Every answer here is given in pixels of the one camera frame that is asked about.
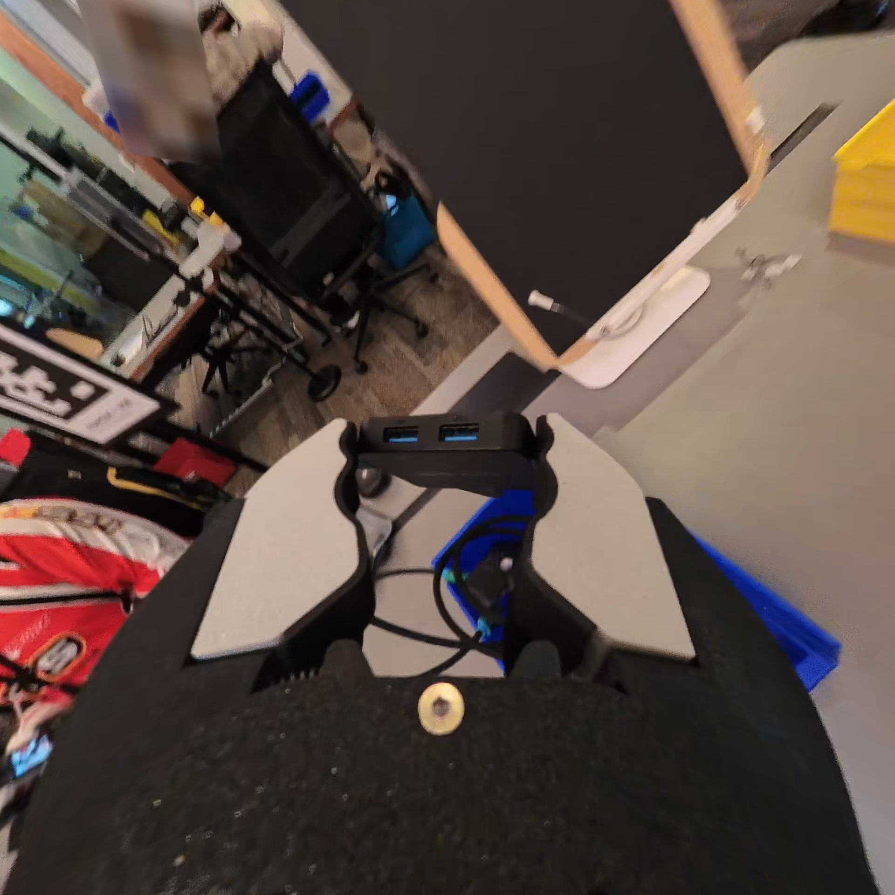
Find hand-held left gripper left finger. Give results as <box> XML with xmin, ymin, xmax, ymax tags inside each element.
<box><xmin>190</xmin><ymin>418</ymin><xmax>376</xmax><ymax>674</ymax></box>

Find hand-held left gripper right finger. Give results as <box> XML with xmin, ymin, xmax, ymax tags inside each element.
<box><xmin>503</xmin><ymin>413</ymin><xmax>698</xmax><ymax>675</ymax></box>

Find blue plastic bin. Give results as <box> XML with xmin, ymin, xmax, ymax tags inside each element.
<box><xmin>432</xmin><ymin>488</ymin><xmax>842</xmax><ymax>693</ymax></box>

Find black USB hub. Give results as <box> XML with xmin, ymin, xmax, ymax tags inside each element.
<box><xmin>357</xmin><ymin>411</ymin><xmax>541</xmax><ymax>499</ymax></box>

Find yellow plastic bin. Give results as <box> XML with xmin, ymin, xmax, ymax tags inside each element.
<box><xmin>828</xmin><ymin>98</ymin><xmax>895</xmax><ymax>246</ymax></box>

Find metal wheeled cart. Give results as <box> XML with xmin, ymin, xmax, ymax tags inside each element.
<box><xmin>66</xmin><ymin>164</ymin><xmax>344</xmax><ymax>427</ymax></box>

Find small metal clips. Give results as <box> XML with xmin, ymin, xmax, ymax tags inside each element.
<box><xmin>737</xmin><ymin>248</ymin><xmax>801</xmax><ymax>288</ymax></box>

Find teal bag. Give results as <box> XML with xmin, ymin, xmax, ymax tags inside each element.
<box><xmin>378</xmin><ymin>185</ymin><xmax>436</xmax><ymax>272</ymax></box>

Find black office chair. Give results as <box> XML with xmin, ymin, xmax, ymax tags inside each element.
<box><xmin>217</xmin><ymin>63</ymin><xmax>438</xmax><ymax>372</ymax></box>

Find black board with wooden frame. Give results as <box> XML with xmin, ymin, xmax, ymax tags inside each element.
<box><xmin>280</xmin><ymin>0</ymin><xmax>770</xmax><ymax>372</ymax></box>

